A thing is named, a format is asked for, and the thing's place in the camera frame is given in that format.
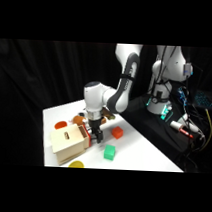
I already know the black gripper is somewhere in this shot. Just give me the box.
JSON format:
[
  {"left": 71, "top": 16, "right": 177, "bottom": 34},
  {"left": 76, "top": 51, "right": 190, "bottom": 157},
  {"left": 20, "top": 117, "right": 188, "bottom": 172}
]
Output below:
[{"left": 85, "top": 116, "right": 106, "bottom": 144}]

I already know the green lit control box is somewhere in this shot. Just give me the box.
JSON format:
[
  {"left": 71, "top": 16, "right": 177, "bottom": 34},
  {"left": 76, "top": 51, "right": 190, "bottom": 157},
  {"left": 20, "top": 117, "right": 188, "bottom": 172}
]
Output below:
[{"left": 159, "top": 103, "right": 174, "bottom": 122}]

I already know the yellow disc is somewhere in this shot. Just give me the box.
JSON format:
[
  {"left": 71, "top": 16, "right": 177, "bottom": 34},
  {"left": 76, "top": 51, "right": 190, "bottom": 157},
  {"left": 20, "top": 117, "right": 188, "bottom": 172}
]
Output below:
[{"left": 67, "top": 159, "right": 86, "bottom": 169}]

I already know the brown bread bun in wrapper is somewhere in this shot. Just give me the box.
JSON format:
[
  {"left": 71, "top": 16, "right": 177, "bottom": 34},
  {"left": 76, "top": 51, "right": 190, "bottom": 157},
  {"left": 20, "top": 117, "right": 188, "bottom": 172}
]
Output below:
[{"left": 71, "top": 115, "right": 89, "bottom": 127}]

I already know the blue lit keyboard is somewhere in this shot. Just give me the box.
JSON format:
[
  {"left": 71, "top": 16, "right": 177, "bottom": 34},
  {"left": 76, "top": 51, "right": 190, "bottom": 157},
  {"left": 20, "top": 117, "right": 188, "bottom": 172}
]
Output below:
[{"left": 193, "top": 90, "right": 212, "bottom": 111}]

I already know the orange disc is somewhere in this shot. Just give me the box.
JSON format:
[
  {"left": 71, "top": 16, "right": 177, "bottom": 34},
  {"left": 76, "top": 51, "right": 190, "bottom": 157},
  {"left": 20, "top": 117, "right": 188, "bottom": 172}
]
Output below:
[{"left": 54, "top": 121, "right": 68, "bottom": 131}]

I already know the black curtain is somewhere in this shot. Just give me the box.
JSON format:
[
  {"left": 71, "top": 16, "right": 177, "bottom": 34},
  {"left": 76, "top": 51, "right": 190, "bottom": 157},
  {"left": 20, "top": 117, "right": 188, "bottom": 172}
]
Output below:
[{"left": 0, "top": 38, "right": 212, "bottom": 175}]

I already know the green cube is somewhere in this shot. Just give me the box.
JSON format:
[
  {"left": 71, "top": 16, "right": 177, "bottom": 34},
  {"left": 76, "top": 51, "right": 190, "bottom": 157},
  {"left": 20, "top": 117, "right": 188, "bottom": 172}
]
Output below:
[{"left": 103, "top": 144, "right": 117, "bottom": 161}]

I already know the blue cable bundle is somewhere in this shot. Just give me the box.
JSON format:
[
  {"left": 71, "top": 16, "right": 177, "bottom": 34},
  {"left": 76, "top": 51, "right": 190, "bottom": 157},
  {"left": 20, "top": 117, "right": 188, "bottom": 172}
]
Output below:
[{"left": 175, "top": 85, "right": 192, "bottom": 111}]

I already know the black robot stand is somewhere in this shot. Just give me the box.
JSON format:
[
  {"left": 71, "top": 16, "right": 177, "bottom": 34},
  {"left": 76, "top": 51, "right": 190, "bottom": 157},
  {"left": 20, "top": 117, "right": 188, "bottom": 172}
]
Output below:
[{"left": 120, "top": 94, "right": 198, "bottom": 159}]

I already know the light wooden drawer box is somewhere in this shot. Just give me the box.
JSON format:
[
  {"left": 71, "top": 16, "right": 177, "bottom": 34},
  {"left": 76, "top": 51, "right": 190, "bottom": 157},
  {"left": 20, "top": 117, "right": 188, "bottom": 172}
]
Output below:
[{"left": 47, "top": 122, "right": 91, "bottom": 167}]

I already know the orange cube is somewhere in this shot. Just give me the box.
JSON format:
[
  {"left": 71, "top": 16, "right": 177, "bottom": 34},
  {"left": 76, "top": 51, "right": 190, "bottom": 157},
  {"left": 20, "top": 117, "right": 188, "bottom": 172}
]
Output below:
[{"left": 111, "top": 125, "right": 124, "bottom": 140}]

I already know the white red cylindrical button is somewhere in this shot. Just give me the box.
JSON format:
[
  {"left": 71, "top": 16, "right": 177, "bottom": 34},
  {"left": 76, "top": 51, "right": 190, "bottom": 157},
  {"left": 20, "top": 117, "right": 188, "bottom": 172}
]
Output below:
[{"left": 169, "top": 120, "right": 195, "bottom": 139}]

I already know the yellow cable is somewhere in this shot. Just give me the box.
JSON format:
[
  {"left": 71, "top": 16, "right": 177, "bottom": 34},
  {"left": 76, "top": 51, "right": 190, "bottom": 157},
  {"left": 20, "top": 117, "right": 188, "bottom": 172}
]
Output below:
[{"left": 202, "top": 107, "right": 212, "bottom": 152}]

